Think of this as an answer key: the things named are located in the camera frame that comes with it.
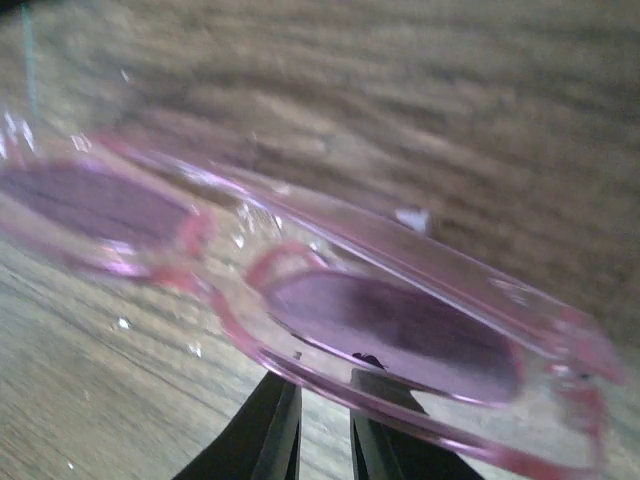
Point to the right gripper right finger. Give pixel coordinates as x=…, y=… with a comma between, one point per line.
x=382, y=452

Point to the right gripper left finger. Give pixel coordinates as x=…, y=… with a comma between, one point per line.
x=261, y=442

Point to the pink clear-frame glasses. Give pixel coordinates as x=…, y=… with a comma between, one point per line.
x=352, y=305

